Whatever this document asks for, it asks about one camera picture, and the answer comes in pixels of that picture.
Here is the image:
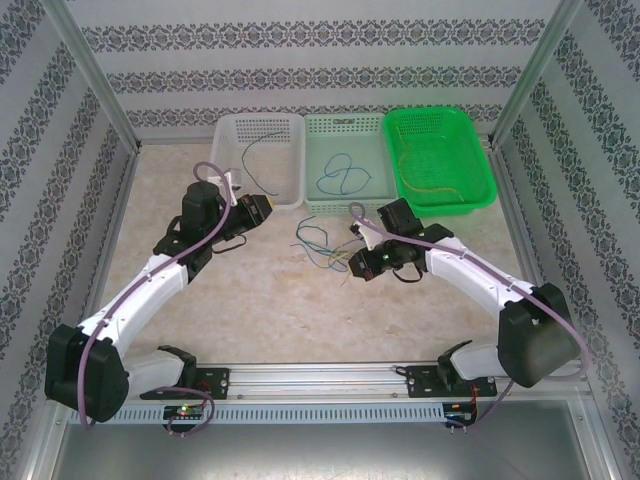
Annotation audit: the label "bright green plastic basket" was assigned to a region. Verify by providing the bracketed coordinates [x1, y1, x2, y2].
[382, 106, 499, 211]

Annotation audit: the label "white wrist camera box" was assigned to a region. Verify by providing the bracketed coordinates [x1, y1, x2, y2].
[207, 169, 245, 206]
[348, 217, 384, 251]

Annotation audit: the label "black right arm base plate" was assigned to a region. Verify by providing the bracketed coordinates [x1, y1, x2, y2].
[404, 364, 498, 400]

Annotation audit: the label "thin green cable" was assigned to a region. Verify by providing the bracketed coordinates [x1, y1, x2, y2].
[296, 217, 332, 254]
[239, 130, 290, 196]

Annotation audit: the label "white plastic basket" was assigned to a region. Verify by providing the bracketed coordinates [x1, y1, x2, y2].
[203, 113, 306, 214]

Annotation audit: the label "thin yellow cable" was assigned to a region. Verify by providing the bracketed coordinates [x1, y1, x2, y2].
[392, 112, 467, 204]
[319, 249, 354, 289]

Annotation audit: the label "aluminium frame post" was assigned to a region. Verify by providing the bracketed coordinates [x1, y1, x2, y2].
[487, 0, 599, 146]
[42, 0, 142, 151]

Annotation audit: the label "grey metal sheet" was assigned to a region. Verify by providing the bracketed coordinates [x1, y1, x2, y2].
[27, 399, 619, 480]

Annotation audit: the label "mint green plastic basket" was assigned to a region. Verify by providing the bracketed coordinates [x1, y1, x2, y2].
[303, 113, 401, 217]

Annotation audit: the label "slotted grey cable duct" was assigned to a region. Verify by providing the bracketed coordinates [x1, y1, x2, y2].
[66, 402, 449, 426]

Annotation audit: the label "aluminium mounting rail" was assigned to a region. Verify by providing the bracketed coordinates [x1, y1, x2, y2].
[47, 362, 589, 402]

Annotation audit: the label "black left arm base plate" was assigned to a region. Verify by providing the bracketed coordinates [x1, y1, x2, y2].
[139, 367, 232, 401]

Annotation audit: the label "aluminium side rail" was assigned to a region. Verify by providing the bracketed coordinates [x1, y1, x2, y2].
[74, 144, 141, 351]

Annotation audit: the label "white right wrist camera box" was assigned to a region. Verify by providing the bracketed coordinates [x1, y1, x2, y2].
[348, 217, 384, 251]

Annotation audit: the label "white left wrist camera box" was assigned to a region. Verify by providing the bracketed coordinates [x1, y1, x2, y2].
[207, 169, 245, 206]

